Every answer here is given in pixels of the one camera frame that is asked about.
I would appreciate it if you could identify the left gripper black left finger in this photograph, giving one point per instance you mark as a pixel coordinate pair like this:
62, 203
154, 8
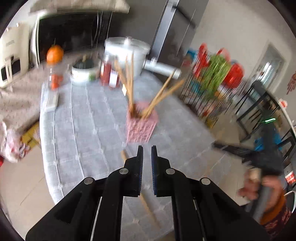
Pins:
133, 181

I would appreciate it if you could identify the green vegetables bunch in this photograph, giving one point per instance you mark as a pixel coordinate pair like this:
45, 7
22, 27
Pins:
214, 74

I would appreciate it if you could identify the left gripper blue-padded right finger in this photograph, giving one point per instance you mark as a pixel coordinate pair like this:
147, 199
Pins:
160, 181

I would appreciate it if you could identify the beige air fryer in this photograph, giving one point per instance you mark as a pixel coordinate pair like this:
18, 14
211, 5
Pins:
14, 53

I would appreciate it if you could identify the orange fruit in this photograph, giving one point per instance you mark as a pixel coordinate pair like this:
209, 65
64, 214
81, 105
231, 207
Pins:
55, 54

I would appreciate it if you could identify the red-labelled glass jar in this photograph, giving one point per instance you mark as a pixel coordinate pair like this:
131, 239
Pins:
114, 78

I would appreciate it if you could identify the grey quilted table mat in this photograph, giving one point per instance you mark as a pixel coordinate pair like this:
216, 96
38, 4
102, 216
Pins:
86, 133

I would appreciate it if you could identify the patterned cloth cover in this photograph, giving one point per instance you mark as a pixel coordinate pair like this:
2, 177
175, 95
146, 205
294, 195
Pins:
62, 5

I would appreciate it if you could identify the wooden chopstick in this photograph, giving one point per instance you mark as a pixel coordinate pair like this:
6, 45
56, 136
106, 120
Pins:
121, 74
142, 198
167, 93
129, 84
145, 112

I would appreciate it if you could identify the white remote control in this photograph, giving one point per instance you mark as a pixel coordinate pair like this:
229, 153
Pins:
51, 101

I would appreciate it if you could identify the grey refrigerator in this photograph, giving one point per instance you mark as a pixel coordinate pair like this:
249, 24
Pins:
167, 26

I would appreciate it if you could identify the red sauce bottle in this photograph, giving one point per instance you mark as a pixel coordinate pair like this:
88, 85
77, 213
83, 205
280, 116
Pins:
106, 67

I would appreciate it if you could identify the red plastic bag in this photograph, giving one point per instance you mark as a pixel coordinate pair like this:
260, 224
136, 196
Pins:
234, 76

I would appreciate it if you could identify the white electric cooking pot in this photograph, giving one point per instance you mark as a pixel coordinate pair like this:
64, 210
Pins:
129, 50

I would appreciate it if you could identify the wire basket rack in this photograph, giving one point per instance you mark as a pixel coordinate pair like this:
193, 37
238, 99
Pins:
208, 109

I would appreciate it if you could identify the black microwave oven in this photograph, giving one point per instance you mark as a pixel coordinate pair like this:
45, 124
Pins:
72, 31

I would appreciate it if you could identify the pink perforated utensil holder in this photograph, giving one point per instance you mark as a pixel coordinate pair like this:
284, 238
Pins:
138, 129

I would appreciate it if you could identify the white bowl with squash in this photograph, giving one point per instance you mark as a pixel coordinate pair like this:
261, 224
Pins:
85, 70

